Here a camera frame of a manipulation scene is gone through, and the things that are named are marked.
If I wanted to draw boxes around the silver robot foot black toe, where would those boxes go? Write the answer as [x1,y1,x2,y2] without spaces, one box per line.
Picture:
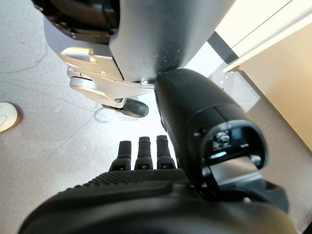
[58,46,156,119]

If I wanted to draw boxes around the white round floor object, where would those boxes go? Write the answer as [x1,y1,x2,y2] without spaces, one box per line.
[0,101,23,134]

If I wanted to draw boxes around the silver robot leg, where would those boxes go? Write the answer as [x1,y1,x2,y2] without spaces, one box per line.
[31,0,237,83]

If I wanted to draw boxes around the beige white cabinet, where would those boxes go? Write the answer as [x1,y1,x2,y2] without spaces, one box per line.
[207,0,312,153]

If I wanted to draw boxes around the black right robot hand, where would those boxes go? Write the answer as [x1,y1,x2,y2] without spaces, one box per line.
[17,68,301,234]

